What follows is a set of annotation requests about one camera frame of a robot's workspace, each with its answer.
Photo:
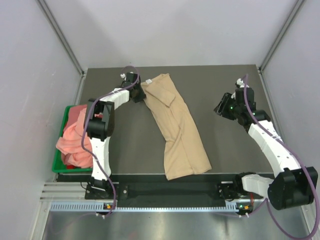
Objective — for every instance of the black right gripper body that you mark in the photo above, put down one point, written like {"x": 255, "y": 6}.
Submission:
{"x": 228, "y": 108}

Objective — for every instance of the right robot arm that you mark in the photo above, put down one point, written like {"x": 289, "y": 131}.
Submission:
{"x": 293, "y": 185}

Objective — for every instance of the beige t shirt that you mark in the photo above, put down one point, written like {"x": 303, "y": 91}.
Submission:
{"x": 184, "y": 153}

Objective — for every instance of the red t shirt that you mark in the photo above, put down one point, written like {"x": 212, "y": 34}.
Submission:
{"x": 70, "y": 167}

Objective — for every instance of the left aluminium frame post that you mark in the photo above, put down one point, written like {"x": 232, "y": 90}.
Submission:
{"x": 60, "y": 35}

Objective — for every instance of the green plastic bin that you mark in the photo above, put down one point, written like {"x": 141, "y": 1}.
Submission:
{"x": 58, "y": 166}

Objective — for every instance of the aluminium frame post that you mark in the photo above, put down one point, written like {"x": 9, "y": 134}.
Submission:
{"x": 60, "y": 35}
{"x": 297, "y": 6}

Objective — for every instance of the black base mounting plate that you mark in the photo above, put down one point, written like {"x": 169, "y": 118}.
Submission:
{"x": 223, "y": 182}

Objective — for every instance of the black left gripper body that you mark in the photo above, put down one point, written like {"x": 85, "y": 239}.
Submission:
{"x": 139, "y": 94}

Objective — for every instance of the right aluminium frame post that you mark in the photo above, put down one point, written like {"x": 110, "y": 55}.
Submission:
{"x": 297, "y": 6}

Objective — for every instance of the pink t shirt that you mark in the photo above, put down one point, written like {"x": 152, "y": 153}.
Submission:
{"x": 69, "y": 144}

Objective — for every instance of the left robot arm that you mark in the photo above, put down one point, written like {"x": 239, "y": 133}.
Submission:
{"x": 99, "y": 125}

